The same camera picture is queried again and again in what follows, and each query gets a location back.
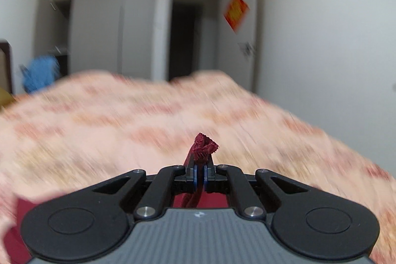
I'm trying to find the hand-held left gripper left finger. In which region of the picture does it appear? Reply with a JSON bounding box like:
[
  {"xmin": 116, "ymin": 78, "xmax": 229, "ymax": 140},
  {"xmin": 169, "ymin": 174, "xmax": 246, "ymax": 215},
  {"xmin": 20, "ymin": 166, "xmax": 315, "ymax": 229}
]
[{"xmin": 90, "ymin": 162, "xmax": 204, "ymax": 220}]

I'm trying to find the dark doorway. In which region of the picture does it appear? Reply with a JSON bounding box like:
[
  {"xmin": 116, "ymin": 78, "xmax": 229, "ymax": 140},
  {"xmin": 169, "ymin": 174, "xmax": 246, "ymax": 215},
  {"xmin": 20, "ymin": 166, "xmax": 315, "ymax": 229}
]
[{"xmin": 168, "ymin": 0, "xmax": 224, "ymax": 83}]

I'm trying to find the black door handle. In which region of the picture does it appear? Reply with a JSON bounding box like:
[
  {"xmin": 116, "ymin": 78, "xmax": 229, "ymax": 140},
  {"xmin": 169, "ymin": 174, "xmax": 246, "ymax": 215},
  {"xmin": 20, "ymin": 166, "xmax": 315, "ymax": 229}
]
[{"xmin": 238, "ymin": 41, "xmax": 258, "ymax": 58}]

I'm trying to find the peach patterned blanket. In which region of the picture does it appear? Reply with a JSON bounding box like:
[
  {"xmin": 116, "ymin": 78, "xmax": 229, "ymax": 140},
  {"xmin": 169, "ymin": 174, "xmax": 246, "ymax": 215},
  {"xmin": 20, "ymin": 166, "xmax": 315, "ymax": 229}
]
[{"xmin": 0, "ymin": 69, "xmax": 396, "ymax": 264}]

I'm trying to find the brown wooden frame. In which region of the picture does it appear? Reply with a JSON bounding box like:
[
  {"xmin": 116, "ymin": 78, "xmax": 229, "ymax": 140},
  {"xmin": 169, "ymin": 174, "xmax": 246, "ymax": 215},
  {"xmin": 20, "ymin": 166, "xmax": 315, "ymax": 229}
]
[{"xmin": 0, "ymin": 39, "xmax": 15, "ymax": 95}]

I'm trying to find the maroon garment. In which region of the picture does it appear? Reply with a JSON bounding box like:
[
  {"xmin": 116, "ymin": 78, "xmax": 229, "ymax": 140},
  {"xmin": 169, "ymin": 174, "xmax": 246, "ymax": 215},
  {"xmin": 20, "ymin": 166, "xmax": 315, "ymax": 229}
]
[{"xmin": 1, "ymin": 132, "xmax": 230, "ymax": 264}]

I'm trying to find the blue cloth on chair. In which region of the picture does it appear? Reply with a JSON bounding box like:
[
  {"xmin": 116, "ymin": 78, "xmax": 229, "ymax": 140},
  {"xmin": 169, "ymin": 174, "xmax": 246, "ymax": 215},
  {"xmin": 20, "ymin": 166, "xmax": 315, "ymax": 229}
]
[{"xmin": 22, "ymin": 55, "xmax": 61, "ymax": 93}]

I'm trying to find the red wall poster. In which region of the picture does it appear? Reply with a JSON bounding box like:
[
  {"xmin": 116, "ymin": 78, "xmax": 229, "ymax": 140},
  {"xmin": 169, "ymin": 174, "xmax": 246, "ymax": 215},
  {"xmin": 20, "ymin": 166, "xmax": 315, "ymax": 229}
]
[{"xmin": 224, "ymin": 0, "xmax": 250, "ymax": 33}]

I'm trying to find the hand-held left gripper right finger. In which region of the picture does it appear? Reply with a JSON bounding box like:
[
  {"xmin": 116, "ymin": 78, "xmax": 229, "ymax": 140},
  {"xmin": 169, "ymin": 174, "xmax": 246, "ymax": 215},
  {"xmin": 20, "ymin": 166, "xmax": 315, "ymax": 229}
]
[{"xmin": 203, "ymin": 164, "xmax": 314, "ymax": 220}]

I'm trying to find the white door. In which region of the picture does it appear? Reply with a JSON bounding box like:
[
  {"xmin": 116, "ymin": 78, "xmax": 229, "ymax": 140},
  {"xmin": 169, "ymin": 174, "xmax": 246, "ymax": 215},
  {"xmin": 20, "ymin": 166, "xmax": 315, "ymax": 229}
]
[{"xmin": 220, "ymin": 0, "xmax": 264, "ymax": 95}]

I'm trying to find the grey wardrobe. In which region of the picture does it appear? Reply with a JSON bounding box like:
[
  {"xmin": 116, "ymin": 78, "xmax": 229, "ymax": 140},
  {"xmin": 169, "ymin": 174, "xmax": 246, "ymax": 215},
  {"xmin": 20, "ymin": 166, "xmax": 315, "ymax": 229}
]
[{"xmin": 33, "ymin": 0, "xmax": 162, "ymax": 83}]

